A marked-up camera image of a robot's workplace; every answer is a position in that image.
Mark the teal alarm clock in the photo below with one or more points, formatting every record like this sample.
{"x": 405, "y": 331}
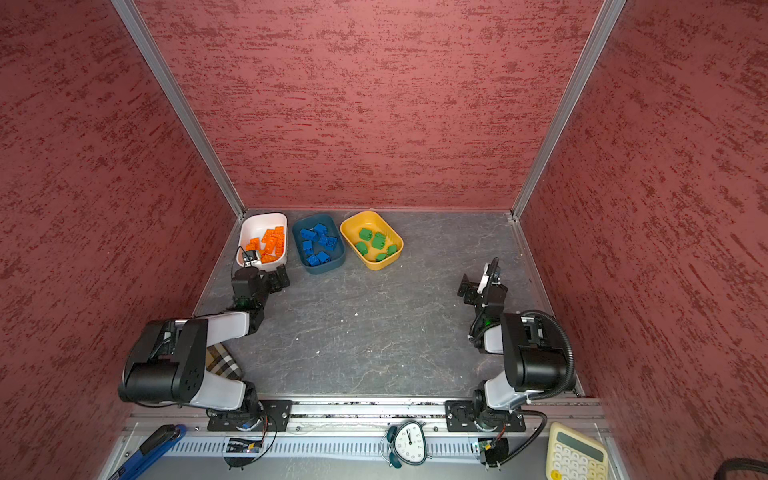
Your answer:
{"x": 407, "y": 444}

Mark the orange lego brick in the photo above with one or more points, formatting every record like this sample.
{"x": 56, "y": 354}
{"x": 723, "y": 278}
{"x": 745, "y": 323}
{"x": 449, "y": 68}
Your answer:
{"x": 279, "y": 234}
{"x": 253, "y": 245}
{"x": 268, "y": 235}

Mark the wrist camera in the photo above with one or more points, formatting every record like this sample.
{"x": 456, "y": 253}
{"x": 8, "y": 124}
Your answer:
{"x": 489, "y": 273}
{"x": 249, "y": 258}

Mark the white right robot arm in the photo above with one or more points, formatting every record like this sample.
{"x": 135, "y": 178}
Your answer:
{"x": 538, "y": 357}

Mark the checkered cloth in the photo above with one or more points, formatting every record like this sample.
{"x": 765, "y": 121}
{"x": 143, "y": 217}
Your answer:
{"x": 219, "y": 361}

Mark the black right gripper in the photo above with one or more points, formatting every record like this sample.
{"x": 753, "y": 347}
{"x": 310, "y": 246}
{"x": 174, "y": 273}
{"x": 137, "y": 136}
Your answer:
{"x": 471, "y": 289}

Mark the blue lego brick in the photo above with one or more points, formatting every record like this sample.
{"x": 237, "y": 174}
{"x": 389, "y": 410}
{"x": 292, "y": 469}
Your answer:
{"x": 320, "y": 229}

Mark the aluminium corner post left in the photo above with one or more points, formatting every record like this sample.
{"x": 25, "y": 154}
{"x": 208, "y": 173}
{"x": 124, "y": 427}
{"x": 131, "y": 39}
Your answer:
{"x": 139, "y": 32}

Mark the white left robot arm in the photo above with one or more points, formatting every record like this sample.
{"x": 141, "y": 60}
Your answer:
{"x": 167, "y": 364}

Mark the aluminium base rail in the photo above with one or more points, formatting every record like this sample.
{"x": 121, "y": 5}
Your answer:
{"x": 325, "y": 427}

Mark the yellow calculator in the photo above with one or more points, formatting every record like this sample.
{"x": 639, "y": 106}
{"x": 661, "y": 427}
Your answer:
{"x": 574, "y": 456}

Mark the aluminium corner post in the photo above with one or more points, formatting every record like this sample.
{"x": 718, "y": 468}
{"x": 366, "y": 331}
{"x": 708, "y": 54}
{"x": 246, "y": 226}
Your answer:
{"x": 139, "y": 32}
{"x": 603, "y": 26}

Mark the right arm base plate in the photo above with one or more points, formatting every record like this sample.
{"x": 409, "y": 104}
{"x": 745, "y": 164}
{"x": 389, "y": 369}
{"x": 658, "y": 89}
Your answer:
{"x": 466, "y": 416}

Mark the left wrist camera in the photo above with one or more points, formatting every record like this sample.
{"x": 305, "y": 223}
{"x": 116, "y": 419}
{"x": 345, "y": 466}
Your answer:
{"x": 249, "y": 258}

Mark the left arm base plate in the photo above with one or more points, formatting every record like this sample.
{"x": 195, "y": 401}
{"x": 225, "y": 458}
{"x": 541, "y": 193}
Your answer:
{"x": 269, "y": 415}

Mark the dark teal plastic bin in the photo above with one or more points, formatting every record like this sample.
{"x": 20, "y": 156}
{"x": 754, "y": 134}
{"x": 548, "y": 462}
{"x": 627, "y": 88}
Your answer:
{"x": 338, "y": 255}

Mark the aluminium corner post right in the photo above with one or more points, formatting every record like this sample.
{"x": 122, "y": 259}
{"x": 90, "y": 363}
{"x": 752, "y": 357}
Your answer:
{"x": 603, "y": 26}

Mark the orange lego long front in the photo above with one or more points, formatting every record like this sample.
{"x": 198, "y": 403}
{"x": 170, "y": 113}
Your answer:
{"x": 274, "y": 246}

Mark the blue handled tool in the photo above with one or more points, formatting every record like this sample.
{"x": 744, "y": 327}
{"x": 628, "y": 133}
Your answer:
{"x": 150, "y": 451}

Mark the blue lego long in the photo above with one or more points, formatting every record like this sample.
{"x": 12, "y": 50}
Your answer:
{"x": 308, "y": 234}

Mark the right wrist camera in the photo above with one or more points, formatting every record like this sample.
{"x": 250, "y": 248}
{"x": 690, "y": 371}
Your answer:
{"x": 489, "y": 273}

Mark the yellow plastic bin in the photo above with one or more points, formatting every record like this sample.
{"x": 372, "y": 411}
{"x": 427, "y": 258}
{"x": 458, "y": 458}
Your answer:
{"x": 350, "y": 228}

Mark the orange lego top brick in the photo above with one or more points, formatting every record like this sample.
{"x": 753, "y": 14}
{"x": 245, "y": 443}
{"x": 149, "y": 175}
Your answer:
{"x": 268, "y": 235}

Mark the white plastic bin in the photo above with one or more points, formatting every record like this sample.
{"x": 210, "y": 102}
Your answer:
{"x": 256, "y": 226}

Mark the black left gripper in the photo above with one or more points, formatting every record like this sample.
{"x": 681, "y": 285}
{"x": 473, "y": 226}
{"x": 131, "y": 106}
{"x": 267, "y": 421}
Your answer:
{"x": 275, "y": 284}

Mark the orange lego brick studs up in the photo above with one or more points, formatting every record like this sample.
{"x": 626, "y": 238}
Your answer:
{"x": 267, "y": 257}

